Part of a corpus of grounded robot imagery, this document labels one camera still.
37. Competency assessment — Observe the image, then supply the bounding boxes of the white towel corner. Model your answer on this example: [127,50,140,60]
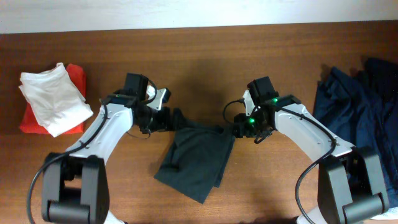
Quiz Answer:
[372,207,398,220]

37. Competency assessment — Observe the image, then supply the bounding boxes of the white folded t-shirt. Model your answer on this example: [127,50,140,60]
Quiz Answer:
[19,62,93,137]

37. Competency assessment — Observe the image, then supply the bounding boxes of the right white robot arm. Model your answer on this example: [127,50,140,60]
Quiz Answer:
[234,92,389,223]

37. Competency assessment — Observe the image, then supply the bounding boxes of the dark green Nike t-shirt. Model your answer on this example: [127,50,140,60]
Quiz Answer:
[154,108,236,203]

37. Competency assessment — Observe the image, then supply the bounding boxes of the red folded garment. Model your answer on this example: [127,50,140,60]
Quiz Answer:
[19,63,86,134]

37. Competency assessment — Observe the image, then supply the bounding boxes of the navy blue trousers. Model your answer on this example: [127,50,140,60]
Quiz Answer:
[313,58,397,207]

